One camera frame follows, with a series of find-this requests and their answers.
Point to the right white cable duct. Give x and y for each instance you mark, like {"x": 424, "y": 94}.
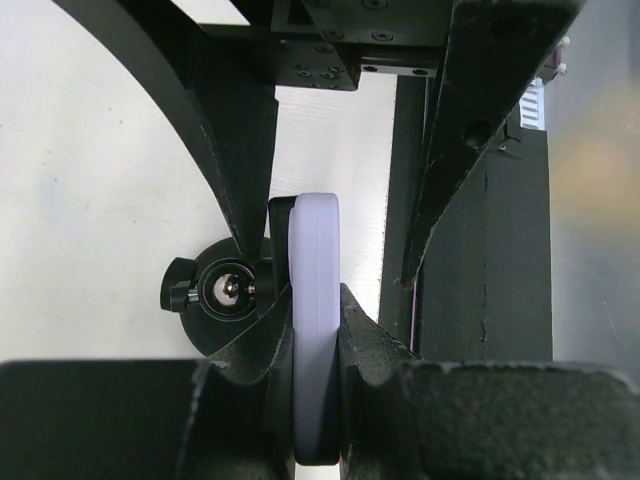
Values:
{"x": 532, "y": 106}

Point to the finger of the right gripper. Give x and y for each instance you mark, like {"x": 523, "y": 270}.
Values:
{"x": 225, "y": 116}

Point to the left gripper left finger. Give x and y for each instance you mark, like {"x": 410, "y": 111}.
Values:
{"x": 226, "y": 416}

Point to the phone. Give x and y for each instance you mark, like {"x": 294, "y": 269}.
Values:
{"x": 314, "y": 271}

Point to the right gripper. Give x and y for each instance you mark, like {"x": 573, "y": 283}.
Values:
{"x": 493, "y": 50}

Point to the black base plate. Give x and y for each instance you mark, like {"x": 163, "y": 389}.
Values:
{"x": 484, "y": 292}

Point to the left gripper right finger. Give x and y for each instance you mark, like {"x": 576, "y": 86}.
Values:
{"x": 403, "y": 417}

